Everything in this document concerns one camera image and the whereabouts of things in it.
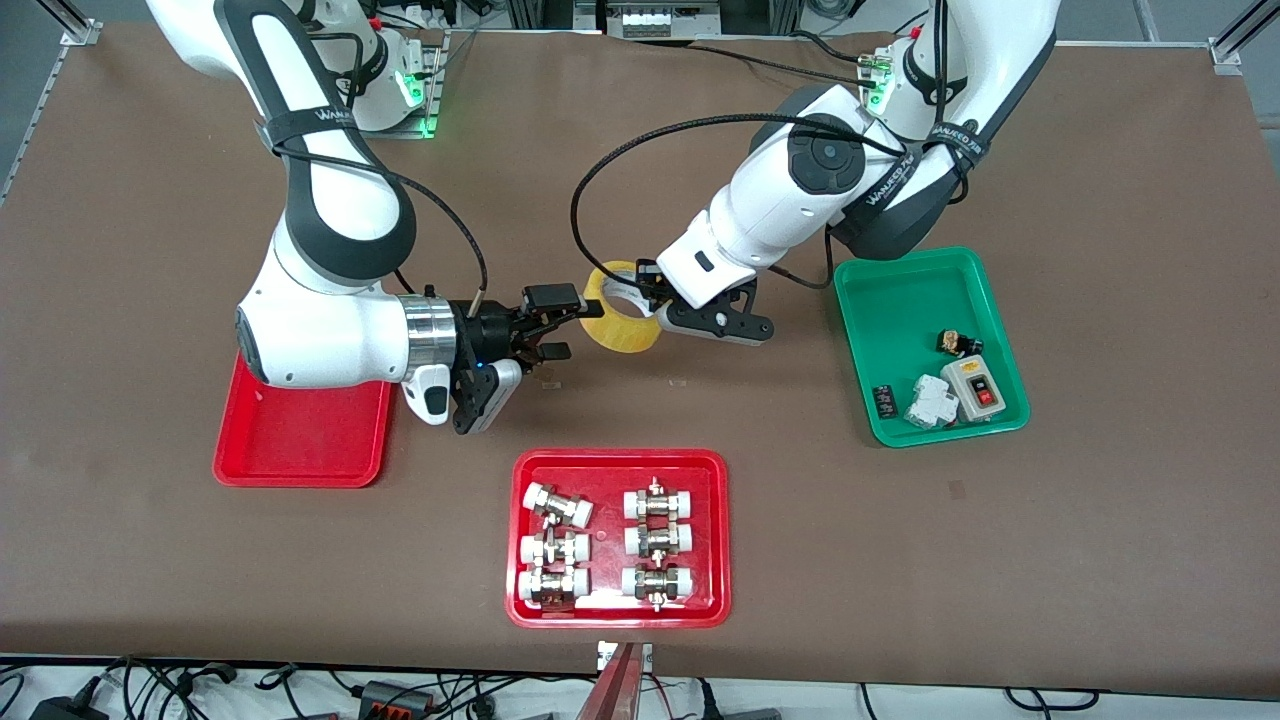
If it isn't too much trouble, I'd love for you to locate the black velcro cable strap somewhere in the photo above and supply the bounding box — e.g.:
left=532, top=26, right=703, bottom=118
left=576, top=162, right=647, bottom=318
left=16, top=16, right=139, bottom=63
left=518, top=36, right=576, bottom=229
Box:
left=260, top=98, right=363, bottom=153
left=928, top=120, right=993, bottom=169
left=862, top=148, right=921, bottom=209

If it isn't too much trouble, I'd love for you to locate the green plastic tray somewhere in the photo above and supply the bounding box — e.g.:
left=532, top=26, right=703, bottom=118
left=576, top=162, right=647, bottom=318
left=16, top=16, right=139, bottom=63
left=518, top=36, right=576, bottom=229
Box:
left=833, top=247, right=1031, bottom=448

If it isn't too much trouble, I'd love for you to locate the black power adapter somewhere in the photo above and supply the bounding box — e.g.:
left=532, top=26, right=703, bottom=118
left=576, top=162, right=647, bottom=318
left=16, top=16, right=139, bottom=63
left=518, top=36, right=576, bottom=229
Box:
left=28, top=692, right=109, bottom=720

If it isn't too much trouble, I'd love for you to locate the red plastic tray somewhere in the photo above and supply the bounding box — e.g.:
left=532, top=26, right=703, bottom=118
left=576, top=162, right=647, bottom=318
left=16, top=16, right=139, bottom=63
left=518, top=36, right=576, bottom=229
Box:
left=505, top=448, right=732, bottom=630
left=212, top=350, right=397, bottom=489

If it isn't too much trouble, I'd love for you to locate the grey orange connector box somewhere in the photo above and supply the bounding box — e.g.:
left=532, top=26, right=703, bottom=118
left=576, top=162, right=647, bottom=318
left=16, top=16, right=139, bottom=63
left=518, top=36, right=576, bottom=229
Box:
left=356, top=680, right=435, bottom=717

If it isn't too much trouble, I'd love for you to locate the brass fitting with white caps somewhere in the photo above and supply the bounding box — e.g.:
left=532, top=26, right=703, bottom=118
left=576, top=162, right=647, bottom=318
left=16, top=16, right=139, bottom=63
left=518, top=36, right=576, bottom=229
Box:
left=517, top=566, right=591, bottom=609
left=523, top=482, right=594, bottom=529
left=623, top=478, right=696, bottom=522
left=621, top=563, right=694, bottom=612
left=624, top=520, right=695, bottom=558
left=519, top=530, right=591, bottom=568

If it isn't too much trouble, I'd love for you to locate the aluminium arm base plate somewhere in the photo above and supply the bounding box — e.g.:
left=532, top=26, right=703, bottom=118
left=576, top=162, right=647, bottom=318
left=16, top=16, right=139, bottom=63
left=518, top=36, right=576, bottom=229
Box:
left=376, top=30, right=445, bottom=139

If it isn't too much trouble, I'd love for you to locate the small silver bracket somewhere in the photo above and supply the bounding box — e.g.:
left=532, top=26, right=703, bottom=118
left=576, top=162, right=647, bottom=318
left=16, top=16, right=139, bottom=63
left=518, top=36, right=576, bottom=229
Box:
left=597, top=640, right=654, bottom=673

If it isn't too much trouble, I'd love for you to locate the red aluminium profile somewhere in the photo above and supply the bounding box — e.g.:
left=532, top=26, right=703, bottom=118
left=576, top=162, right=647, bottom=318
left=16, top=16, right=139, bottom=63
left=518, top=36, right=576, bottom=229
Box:
left=575, top=642, right=646, bottom=720

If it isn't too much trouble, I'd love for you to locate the white circuit breaker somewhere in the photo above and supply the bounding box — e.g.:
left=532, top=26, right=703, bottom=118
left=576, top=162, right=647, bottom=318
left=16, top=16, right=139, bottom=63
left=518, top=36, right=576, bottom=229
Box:
left=904, top=373, right=961, bottom=429

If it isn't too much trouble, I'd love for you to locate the grey terminal block device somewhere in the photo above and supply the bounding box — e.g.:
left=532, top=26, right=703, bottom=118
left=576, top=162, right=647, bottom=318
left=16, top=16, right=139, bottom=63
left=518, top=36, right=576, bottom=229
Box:
left=605, top=0, right=723, bottom=41

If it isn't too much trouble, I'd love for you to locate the yellow tape roll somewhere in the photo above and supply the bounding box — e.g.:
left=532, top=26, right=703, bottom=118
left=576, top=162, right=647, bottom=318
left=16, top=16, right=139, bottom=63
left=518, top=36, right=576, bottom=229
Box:
left=583, top=260, right=663, bottom=356

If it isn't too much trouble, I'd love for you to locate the grey switch box red button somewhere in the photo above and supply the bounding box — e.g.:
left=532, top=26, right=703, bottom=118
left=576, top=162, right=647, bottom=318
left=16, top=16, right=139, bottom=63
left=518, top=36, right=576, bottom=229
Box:
left=941, top=357, right=1004, bottom=423

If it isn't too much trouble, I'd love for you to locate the black table cable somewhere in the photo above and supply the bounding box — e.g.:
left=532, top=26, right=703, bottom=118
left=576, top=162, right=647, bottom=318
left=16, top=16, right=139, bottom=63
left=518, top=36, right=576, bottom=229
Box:
left=790, top=30, right=881, bottom=66
left=690, top=42, right=886, bottom=89

